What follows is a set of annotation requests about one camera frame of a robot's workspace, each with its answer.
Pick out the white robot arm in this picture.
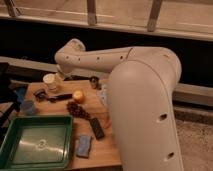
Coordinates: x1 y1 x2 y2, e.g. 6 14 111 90
55 39 184 171

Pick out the green plastic tray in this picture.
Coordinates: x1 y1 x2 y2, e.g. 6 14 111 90
0 116 73 171

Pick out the small metal cup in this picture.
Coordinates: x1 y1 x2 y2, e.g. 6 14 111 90
89 76 99 89

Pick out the yellow apple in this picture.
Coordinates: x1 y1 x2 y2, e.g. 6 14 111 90
73 90 85 103

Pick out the dark grape bunch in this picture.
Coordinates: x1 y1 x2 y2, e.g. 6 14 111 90
67 101 90 120

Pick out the black remote bar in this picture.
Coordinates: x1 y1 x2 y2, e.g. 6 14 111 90
89 118 105 140

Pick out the white cup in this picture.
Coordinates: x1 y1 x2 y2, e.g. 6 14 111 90
43 74 58 91

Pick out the wooden table board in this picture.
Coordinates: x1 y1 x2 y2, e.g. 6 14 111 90
25 80 121 171

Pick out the blue sponge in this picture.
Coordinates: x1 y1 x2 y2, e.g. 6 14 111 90
76 135 92 158

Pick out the blue cup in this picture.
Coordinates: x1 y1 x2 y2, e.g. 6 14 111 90
20 100 36 115

